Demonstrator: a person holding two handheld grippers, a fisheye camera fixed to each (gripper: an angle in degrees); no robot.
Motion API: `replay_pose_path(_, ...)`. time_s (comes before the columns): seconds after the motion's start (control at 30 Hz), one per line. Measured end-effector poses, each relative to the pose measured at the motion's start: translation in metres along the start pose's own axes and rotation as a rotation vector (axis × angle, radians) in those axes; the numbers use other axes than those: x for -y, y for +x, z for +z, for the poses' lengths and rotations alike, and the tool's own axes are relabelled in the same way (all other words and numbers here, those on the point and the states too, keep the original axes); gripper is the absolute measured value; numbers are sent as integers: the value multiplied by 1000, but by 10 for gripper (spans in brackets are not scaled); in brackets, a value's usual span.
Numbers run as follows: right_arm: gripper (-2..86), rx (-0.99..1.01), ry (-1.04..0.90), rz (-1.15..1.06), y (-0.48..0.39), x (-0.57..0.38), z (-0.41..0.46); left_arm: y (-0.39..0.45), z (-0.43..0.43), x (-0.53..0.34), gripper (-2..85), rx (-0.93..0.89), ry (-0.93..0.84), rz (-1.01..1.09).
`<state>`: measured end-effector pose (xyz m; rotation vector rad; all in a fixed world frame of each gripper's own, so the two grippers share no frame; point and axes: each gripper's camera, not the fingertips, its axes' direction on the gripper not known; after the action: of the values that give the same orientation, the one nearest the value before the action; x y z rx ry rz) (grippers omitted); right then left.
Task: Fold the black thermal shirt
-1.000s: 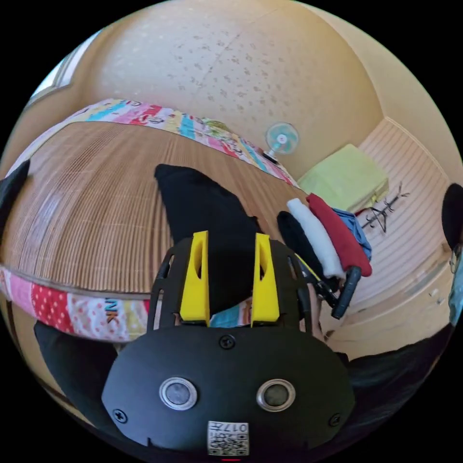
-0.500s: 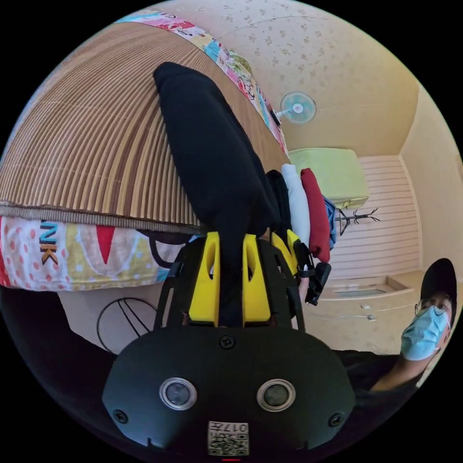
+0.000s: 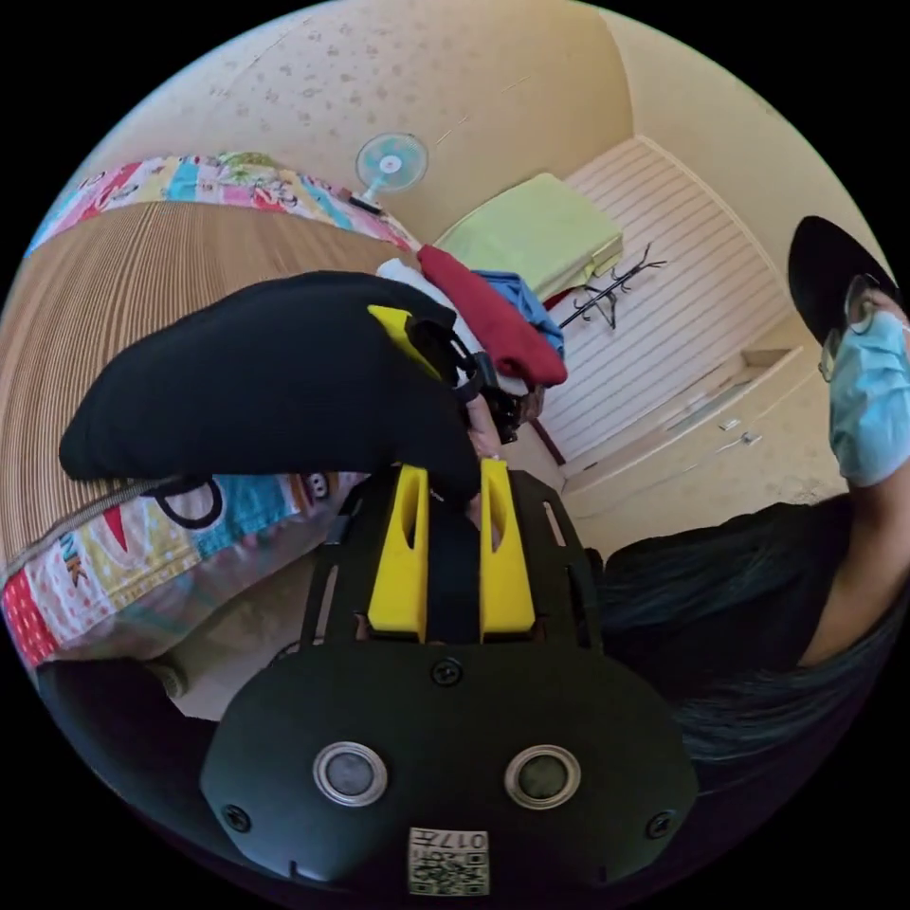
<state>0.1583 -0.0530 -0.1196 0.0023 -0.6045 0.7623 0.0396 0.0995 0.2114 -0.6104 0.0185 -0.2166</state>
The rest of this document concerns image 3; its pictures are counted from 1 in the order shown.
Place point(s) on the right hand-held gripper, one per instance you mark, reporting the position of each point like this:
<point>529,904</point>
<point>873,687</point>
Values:
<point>498,402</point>

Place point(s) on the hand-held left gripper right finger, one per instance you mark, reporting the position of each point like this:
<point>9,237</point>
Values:
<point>506,576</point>

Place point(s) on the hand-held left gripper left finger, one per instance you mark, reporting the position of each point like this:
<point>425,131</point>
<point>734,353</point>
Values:
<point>402,576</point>

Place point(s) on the black thermal shirt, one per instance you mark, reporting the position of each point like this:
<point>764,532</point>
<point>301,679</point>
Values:
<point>270,377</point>

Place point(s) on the person's right hand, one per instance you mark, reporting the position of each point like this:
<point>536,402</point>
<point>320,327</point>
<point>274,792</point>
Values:
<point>485,430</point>

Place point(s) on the pile of clothes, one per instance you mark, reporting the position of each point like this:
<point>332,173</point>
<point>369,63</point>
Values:
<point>498,320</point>

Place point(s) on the light green cloth cover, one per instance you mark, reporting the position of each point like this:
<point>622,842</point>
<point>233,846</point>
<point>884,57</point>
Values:
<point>533,231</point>

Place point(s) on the light blue fan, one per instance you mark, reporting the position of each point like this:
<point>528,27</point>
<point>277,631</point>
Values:
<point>392,162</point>

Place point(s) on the person's body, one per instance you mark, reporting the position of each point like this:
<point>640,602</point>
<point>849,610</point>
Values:
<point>718,611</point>

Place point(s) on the black coat rack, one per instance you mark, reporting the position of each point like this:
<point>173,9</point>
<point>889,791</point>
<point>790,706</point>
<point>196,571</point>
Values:
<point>611,288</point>

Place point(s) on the cream cupboard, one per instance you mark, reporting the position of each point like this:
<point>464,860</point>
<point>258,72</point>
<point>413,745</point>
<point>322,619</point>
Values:
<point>711,441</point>

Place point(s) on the bed with woven mat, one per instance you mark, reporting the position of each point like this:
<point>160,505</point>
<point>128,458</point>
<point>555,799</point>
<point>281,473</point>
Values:
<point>107,298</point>

